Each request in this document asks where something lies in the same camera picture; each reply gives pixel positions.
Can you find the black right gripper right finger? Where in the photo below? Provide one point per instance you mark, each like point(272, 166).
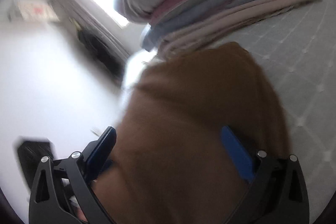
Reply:
point(276, 188)

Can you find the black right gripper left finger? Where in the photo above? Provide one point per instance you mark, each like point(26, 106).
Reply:
point(48, 201)

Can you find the brown coat with cream collar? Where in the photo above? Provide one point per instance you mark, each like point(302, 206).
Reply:
point(169, 165)

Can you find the stack of folded quilts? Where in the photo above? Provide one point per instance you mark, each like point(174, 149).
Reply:
point(231, 3)

